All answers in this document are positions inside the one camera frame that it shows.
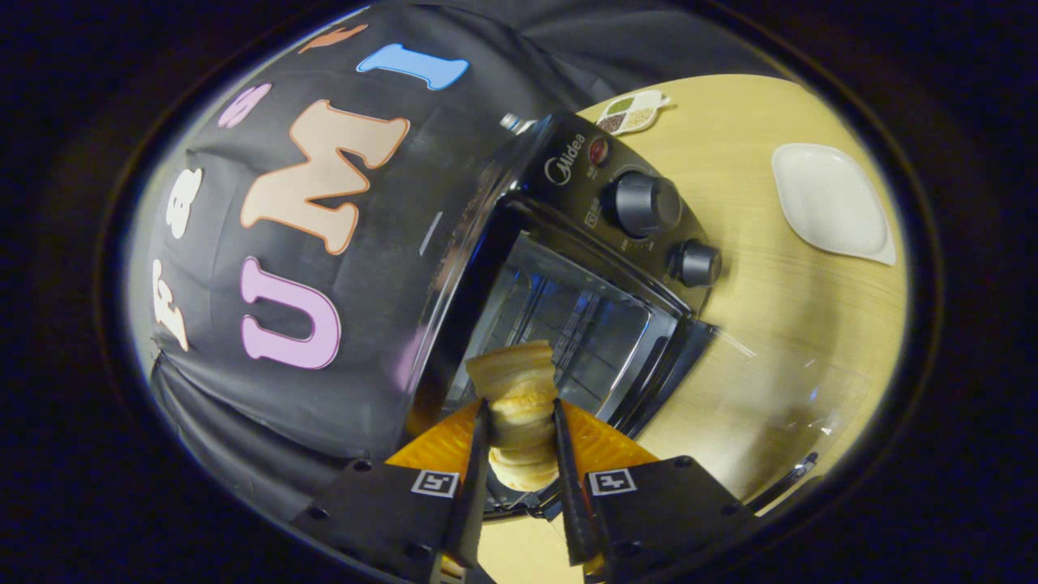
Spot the white square plate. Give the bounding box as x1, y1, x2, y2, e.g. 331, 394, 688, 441
770, 143, 898, 267

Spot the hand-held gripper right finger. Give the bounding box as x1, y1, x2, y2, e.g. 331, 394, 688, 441
553, 397, 759, 584

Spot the white divided seasoning dish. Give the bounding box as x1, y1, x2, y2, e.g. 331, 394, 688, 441
596, 89, 672, 135

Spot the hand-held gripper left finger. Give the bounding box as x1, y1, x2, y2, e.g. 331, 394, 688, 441
292, 397, 491, 584

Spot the pale layered bread piece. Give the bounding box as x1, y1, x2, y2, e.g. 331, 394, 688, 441
465, 341, 560, 493

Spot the black toaster oven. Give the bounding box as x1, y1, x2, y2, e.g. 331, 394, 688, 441
401, 111, 875, 520

